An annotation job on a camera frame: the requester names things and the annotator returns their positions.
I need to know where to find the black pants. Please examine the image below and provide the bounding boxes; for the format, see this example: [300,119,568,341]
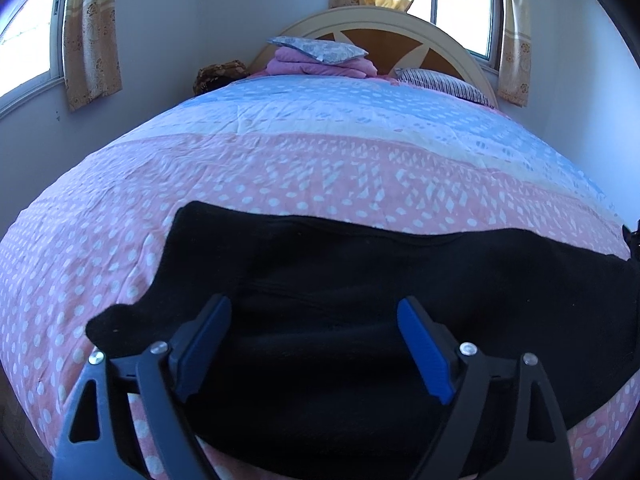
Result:
[86,201,640,480]

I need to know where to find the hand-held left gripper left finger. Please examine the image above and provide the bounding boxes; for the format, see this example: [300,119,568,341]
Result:
[52,295,232,480]

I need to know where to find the striped pillow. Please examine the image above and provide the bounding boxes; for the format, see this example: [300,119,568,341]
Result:
[395,68,493,107]

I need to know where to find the folded pink blanket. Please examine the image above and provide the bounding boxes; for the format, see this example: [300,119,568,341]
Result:
[265,47,378,79]

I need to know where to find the pink and blue dotted bedspread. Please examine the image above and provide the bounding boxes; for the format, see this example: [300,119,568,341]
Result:
[0,72,637,480]

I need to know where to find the blue floral pillow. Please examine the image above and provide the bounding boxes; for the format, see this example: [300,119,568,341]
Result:
[267,36,369,67]

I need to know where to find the brown patterned bag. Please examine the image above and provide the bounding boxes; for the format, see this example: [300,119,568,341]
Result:
[194,61,249,96]

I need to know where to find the cream wooden headboard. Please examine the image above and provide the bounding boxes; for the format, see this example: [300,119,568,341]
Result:
[248,7,498,108]

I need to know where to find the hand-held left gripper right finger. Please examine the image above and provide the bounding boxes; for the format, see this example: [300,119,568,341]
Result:
[396,296,571,480]

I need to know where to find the white framed window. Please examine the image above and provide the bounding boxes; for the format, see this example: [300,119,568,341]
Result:
[0,0,76,113]
[407,0,506,63]

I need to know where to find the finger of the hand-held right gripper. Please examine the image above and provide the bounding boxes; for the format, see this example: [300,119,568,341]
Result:
[622,225,640,262]

